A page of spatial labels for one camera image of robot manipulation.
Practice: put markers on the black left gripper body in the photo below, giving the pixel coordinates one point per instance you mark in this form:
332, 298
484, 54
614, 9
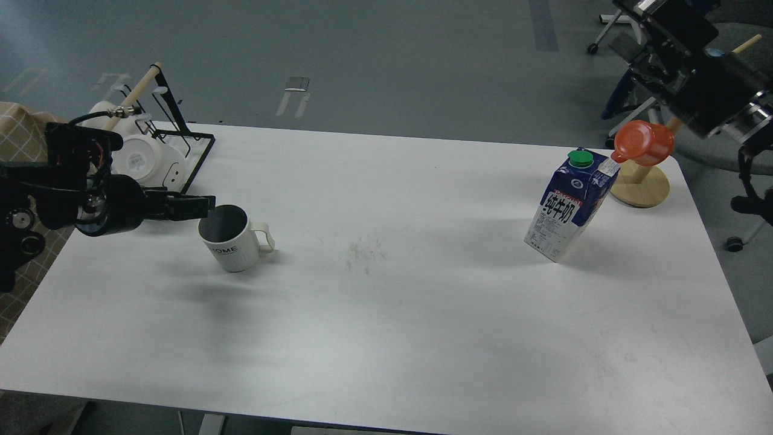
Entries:
123, 205

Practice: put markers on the blue milk carton green cap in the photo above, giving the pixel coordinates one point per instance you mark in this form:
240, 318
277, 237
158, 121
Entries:
571, 199

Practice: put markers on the black wire dish rack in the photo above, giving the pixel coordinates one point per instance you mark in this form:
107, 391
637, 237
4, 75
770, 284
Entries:
161, 118

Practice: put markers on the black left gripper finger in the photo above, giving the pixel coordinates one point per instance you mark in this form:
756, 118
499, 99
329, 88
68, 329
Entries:
190, 204

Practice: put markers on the white bowl in rack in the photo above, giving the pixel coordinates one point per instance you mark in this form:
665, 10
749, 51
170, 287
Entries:
150, 162

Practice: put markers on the orange plastic cup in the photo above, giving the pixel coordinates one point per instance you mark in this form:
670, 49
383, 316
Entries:
643, 143

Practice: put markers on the white cup in rack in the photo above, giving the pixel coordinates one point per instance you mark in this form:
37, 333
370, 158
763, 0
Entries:
123, 126

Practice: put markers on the white ribbed mug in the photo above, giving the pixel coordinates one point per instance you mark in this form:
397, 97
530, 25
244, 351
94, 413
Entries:
235, 241

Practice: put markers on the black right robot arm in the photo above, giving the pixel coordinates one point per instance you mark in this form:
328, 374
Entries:
751, 203

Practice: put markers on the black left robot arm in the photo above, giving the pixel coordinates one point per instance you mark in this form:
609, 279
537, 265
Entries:
75, 187

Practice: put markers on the wooden cup tree stand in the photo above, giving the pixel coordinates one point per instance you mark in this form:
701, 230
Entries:
643, 186

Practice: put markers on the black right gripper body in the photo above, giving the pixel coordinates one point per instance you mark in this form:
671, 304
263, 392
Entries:
709, 94

